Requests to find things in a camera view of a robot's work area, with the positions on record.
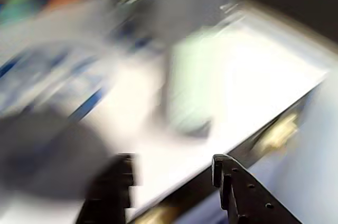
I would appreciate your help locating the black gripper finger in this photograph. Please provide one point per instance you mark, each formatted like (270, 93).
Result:
(111, 192)
(245, 195)

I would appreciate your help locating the gray salt shaker green label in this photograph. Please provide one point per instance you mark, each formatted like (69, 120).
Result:
(195, 81)

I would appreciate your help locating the gold stove knob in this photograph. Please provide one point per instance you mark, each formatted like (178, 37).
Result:
(280, 131)
(158, 217)

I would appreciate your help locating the gray pot lid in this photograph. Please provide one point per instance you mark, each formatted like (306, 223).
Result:
(39, 155)

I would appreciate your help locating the black control panel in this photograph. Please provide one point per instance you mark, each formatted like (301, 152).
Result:
(303, 101)

